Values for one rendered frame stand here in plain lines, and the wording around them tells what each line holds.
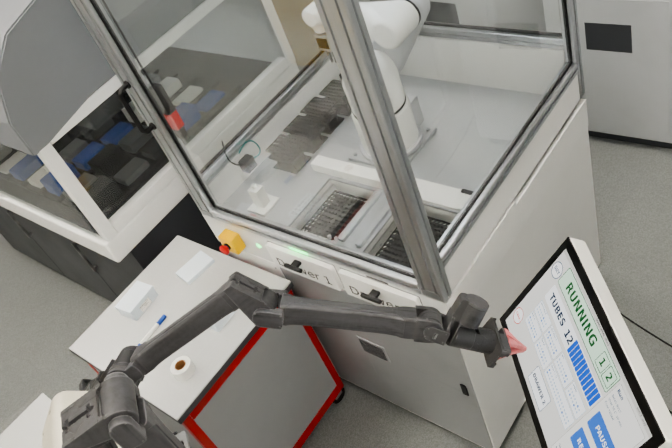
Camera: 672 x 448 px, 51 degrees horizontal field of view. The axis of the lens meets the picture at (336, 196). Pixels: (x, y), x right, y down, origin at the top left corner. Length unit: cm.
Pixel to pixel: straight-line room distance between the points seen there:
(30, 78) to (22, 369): 197
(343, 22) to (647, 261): 212
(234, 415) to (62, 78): 127
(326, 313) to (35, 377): 256
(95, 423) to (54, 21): 160
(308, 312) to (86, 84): 133
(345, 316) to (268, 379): 99
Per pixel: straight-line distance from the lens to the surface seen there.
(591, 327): 160
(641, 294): 311
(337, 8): 139
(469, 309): 161
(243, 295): 159
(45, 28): 252
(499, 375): 248
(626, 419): 150
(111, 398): 123
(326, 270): 220
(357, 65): 145
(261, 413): 260
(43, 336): 414
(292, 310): 161
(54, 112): 256
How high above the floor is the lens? 247
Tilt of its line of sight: 40 degrees down
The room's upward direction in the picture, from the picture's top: 23 degrees counter-clockwise
